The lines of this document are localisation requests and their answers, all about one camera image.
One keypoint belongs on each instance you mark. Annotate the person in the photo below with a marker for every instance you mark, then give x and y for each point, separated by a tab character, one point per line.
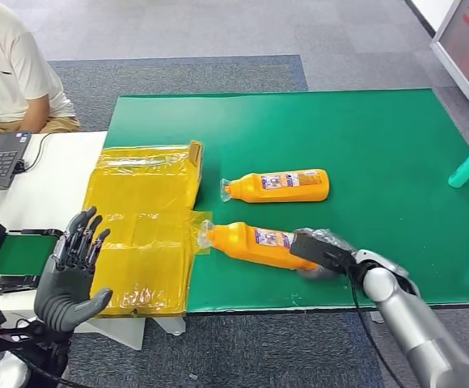
8	64

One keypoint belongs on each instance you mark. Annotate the white table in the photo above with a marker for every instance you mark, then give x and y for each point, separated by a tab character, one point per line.
57	182

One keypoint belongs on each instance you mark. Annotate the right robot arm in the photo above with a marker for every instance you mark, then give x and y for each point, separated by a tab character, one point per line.
420	332

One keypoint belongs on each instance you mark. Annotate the red and white sign stand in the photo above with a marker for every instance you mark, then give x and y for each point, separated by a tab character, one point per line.
466	43

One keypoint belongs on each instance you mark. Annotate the green table mat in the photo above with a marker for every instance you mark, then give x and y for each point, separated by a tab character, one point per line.
340	128

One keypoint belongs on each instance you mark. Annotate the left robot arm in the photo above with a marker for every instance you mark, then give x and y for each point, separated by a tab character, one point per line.
28	359

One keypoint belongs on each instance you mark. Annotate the yellow taped cardboard box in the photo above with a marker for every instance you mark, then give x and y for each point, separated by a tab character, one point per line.
145	187

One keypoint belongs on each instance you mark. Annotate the orange detergent bottle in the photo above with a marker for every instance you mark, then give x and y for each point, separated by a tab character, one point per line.
283	186
242	243

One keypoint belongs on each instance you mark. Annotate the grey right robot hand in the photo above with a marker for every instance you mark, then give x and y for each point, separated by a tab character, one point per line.
323	251

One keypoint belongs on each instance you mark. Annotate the small green belt conveyor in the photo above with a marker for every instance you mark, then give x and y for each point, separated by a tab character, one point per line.
20	254

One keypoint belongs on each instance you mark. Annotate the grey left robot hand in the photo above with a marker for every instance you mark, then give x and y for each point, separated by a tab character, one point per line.
63	302

